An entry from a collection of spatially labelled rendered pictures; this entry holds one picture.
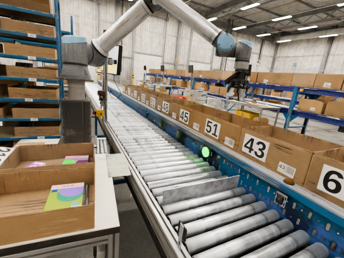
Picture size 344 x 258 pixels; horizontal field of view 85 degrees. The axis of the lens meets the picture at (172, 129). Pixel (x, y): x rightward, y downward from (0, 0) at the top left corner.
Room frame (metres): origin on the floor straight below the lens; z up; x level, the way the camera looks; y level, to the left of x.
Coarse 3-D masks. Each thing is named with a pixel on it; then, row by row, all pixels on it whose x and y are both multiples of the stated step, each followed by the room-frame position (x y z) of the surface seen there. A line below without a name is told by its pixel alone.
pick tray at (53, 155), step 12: (48, 144) 1.00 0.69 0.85; (60, 144) 1.03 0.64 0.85; (72, 144) 1.05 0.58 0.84; (84, 144) 1.08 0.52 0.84; (12, 156) 0.86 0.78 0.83; (24, 156) 0.95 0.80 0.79; (36, 156) 0.98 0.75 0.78; (48, 156) 1.00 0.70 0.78; (60, 156) 1.03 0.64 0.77; (0, 168) 0.72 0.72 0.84; (12, 168) 0.71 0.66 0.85; (24, 168) 0.73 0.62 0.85; (36, 168) 0.75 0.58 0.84; (48, 168) 0.77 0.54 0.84; (60, 168) 0.79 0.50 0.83
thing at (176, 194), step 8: (192, 184) 0.81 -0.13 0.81; (200, 184) 0.82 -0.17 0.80; (208, 184) 0.85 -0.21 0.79; (216, 184) 0.87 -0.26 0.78; (224, 184) 0.90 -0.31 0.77; (232, 184) 0.93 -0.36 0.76; (168, 192) 0.74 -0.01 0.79; (176, 192) 0.76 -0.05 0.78; (184, 192) 0.78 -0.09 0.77; (192, 192) 0.81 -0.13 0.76; (200, 192) 0.83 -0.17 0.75; (208, 192) 0.85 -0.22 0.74; (168, 200) 0.74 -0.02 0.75; (176, 200) 0.76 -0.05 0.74
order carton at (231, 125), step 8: (216, 120) 1.30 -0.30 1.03; (224, 120) 1.23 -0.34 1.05; (232, 120) 1.55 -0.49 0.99; (240, 120) 1.48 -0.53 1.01; (248, 120) 1.41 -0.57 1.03; (224, 128) 1.22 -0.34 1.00; (232, 128) 1.15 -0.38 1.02; (240, 128) 1.10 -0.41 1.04; (208, 136) 1.35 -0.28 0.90; (224, 136) 1.20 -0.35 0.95; (232, 136) 1.14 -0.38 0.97; (240, 136) 1.10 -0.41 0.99; (224, 144) 1.19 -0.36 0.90
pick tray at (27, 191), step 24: (72, 168) 0.77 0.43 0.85; (0, 192) 0.66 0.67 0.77; (24, 192) 0.69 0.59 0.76; (48, 192) 0.70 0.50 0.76; (0, 216) 0.54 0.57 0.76; (24, 216) 0.47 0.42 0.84; (48, 216) 0.49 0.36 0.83; (72, 216) 0.52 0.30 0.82; (0, 240) 0.44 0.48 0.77; (24, 240) 0.47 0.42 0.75
